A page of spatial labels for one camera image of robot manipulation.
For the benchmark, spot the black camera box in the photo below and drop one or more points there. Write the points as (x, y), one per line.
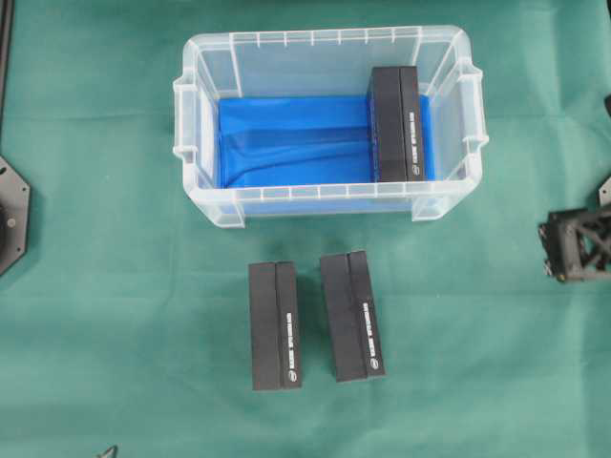
(352, 321)
(400, 126)
(274, 326)

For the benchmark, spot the small black object bottom edge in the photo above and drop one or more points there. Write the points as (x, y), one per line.
(109, 449)

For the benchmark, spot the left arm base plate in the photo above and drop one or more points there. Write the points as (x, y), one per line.
(15, 209)

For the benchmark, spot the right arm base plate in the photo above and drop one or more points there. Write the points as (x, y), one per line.
(605, 193)

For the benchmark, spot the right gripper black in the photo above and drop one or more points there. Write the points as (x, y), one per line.
(577, 244)

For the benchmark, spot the black frame rail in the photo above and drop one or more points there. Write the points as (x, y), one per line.
(7, 7)

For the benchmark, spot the clear plastic storage case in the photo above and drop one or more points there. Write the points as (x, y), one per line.
(217, 66)

